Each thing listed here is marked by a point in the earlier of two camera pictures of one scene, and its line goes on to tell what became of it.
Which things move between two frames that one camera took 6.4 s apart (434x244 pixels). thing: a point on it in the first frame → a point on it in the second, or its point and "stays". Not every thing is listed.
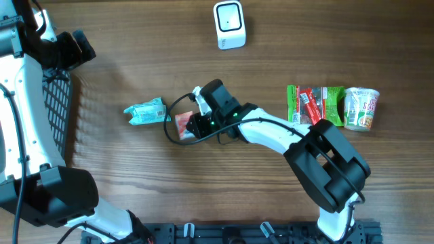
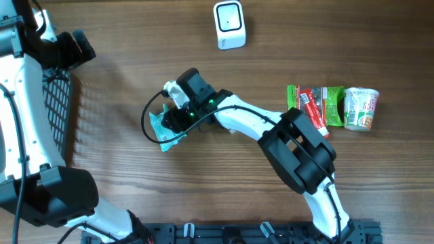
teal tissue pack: x=150 y=112 → x=163 y=133
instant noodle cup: x=360 y=108 stays
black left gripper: x=74 y=55 stays
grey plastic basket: x=57 y=87 stays
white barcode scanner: x=230 y=24 stays
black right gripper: x=199 y=130 → x=174 y=117
